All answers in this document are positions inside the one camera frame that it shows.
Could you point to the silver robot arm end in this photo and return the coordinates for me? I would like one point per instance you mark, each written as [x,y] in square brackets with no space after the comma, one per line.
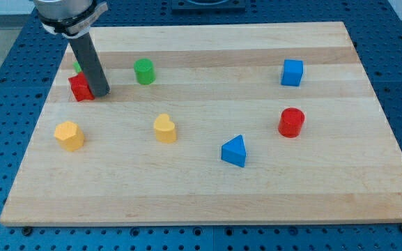
[70,18]

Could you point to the yellow heart block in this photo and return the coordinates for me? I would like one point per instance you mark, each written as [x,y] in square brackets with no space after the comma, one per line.
[165,129]

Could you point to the blue triangle block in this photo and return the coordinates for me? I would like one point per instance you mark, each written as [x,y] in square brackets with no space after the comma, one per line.
[234,151]

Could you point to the wooden board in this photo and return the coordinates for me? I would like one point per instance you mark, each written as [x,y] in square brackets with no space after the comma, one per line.
[215,82]

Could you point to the green cylinder block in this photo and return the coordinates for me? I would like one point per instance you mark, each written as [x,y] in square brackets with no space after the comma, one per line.
[144,71]

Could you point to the red cylinder block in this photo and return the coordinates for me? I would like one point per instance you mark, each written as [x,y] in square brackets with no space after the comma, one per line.
[291,121]

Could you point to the blue cube block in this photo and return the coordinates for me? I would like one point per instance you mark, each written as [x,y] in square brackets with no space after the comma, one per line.
[292,72]

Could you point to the red star block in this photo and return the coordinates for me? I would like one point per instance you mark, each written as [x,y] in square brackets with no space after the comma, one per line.
[80,88]

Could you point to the yellow hexagon block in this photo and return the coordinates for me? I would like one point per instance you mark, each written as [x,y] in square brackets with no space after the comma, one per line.
[69,136]

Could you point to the green block behind rod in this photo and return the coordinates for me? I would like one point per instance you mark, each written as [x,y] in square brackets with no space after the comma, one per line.
[77,67]

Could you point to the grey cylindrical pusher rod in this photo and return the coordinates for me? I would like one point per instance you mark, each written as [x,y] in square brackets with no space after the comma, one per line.
[89,62]

